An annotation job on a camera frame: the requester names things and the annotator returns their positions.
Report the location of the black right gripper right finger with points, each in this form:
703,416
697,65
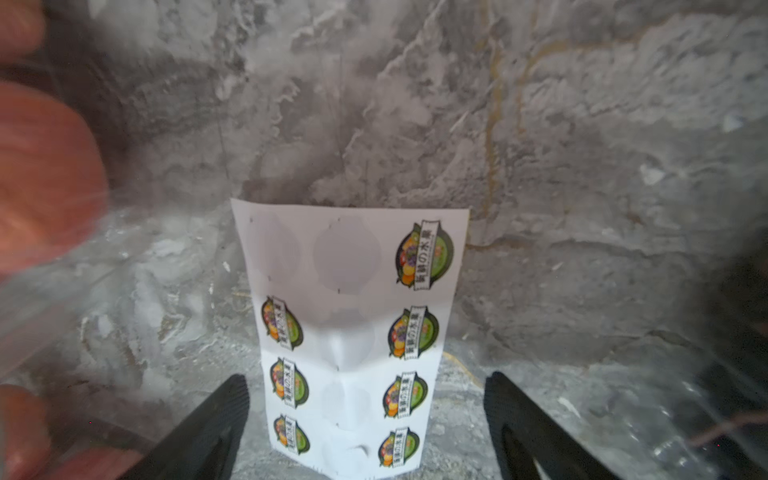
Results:
528,442

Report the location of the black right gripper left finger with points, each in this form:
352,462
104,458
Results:
205,444

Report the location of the clear box of apples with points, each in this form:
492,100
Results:
64,66

